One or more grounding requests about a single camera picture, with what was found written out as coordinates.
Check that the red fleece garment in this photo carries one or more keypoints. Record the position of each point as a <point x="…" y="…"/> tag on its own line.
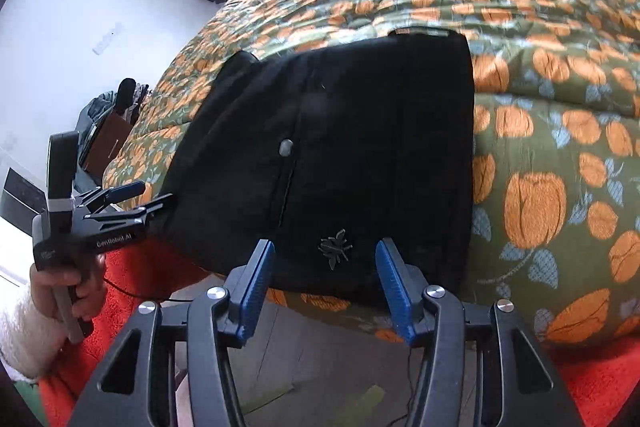
<point x="601" y="380"/>

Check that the brown wooden nightstand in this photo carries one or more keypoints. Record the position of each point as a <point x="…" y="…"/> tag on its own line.
<point x="103" y="144"/>

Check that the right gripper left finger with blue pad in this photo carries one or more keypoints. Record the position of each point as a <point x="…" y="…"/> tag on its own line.
<point x="135" y="383"/>

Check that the green orange floral bedspread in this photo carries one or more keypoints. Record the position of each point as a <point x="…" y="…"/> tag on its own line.
<point x="556" y="134"/>

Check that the white fluffy sleeve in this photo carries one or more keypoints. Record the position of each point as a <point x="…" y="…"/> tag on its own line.
<point x="29" y="341"/>

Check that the white wall switch plate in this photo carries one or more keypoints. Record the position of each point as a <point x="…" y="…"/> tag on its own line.
<point x="107" y="39"/>

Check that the clothes pile beside bed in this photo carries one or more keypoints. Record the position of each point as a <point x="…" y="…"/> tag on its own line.
<point x="125" y="103"/>

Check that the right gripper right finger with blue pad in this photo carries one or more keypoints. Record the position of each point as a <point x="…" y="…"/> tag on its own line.
<point x="516" y="383"/>

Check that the black pants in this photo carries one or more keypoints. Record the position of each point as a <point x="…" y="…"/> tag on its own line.
<point x="326" y="152"/>

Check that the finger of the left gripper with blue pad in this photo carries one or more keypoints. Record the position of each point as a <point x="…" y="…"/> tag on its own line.
<point x="100" y="198"/>
<point x="112" y="219"/>

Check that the person left hand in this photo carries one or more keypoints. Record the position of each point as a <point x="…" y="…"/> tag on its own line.
<point x="90" y="293"/>

